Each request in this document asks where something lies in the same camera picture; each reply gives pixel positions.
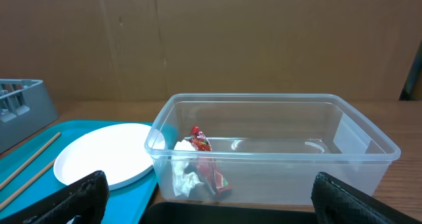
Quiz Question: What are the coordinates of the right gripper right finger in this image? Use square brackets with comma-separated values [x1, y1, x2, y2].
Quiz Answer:
[311, 172, 421, 224]

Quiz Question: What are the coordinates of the grey plastic dish rack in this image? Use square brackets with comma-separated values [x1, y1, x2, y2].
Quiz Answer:
[1, 79, 59, 152]

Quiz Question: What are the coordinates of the large white round plate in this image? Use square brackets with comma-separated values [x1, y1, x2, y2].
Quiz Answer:
[53, 123, 153, 190]

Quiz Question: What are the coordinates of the wooden chopstick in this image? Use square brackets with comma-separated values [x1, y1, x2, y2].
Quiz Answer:
[1, 160, 55, 210]
[1, 132, 61, 190]

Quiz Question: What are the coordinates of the white napkin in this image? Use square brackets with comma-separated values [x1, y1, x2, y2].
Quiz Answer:
[171, 155, 204, 198]

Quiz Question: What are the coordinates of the red snack wrapper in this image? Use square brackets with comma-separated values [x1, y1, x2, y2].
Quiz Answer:
[189, 126, 231, 199]

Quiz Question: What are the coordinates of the black rectangular tray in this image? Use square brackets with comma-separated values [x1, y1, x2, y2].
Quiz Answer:
[138, 202, 422, 224]

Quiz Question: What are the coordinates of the teal serving tray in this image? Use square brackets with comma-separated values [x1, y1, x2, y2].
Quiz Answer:
[1, 120, 158, 223]

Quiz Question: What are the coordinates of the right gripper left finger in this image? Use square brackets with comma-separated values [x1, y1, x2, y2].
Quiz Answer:
[1, 171, 109, 224]

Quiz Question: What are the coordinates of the clear plastic bin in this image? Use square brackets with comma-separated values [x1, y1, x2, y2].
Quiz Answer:
[144, 94, 401, 205]

